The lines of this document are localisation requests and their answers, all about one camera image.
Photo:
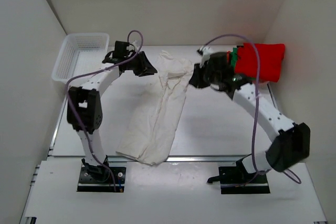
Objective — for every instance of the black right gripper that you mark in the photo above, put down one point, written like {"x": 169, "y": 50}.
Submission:
{"x": 195, "y": 80}

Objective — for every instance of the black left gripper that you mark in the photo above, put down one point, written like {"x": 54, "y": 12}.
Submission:
{"x": 146, "y": 68}

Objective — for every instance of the white t shirt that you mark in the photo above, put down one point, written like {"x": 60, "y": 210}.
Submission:
{"x": 151, "y": 131}

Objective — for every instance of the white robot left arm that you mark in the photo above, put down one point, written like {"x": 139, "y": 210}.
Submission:
{"x": 84, "y": 111}

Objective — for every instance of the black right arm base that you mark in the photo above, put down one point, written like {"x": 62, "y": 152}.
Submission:
{"x": 235, "y": 180}

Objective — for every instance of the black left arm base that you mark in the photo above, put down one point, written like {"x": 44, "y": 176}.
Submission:
{"x": 98, "y": 179}

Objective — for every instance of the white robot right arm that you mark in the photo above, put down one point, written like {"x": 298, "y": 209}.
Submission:
{"x": 290, "y": 142}

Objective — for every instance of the green folded t shirt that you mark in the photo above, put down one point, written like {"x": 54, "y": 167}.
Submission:
{"x": 234, "y": 57}

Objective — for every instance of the white plastic basket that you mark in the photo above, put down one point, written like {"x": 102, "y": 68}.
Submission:
{"x": 80, "y": 53}

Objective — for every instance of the pink folded t shirt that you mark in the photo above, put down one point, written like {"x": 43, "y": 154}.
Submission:
{"x": 263, "y": 84}

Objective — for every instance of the red folded t shirt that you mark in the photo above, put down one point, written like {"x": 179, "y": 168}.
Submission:
{"x": 271, "y": 57}

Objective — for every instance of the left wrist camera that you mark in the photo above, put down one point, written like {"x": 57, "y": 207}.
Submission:
{"x": 135, "y": 44}

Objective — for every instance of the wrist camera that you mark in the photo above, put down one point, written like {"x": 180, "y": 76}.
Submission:
{"x": 205, "y": 52}
{"x": 135, "y": 44}

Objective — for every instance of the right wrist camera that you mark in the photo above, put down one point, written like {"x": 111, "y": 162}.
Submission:
{"x": 205, "y": 52}

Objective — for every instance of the aluminium table rail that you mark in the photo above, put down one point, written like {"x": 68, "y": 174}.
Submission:
{"x": 178, "y": 159}

